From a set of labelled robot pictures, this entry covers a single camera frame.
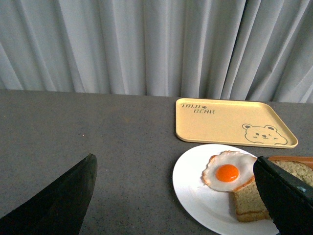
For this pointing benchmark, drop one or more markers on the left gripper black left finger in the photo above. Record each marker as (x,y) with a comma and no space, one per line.
(58,209)

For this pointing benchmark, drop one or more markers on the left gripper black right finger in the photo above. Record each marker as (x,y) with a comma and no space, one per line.
(288,200)

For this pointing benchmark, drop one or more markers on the bread slice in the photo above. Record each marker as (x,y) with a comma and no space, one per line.
(297,169)
(249,206)

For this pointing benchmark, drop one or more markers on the white round plate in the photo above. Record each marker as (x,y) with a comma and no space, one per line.
(214,210)

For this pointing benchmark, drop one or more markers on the fried egg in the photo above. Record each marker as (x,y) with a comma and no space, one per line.
(229,171)

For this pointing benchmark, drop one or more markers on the yellow bear tray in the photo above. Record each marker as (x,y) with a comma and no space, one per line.
(244,123)

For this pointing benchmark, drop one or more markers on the grey curtain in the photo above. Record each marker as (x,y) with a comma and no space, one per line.
(258,50)

